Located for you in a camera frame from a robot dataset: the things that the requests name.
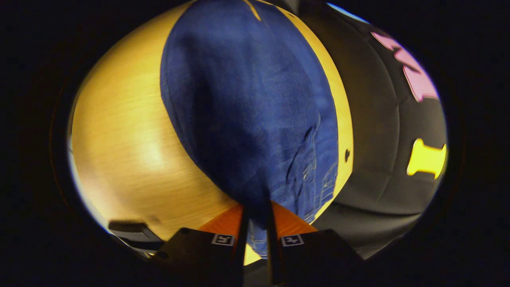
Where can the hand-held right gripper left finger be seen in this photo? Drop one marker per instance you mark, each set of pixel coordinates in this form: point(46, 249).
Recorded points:
point(199, 257)

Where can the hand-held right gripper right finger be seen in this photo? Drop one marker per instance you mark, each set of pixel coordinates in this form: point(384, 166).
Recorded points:
point(318, 259)

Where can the blue denim jeans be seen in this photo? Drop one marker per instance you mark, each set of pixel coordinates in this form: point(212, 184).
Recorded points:
point(247, 99)

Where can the black round table grommet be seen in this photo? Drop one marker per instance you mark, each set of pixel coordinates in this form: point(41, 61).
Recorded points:
point(347, 154)

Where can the black backdrop cloth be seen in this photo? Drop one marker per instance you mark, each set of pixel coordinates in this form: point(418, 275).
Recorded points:
point(378, 119)

